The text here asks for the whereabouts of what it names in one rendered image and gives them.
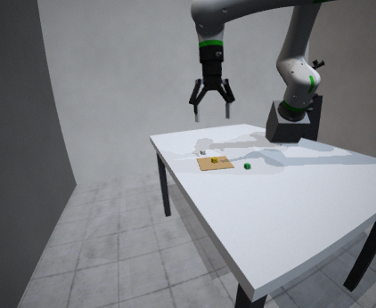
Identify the tan flat mat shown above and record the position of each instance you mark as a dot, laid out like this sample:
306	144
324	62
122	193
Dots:
222	163

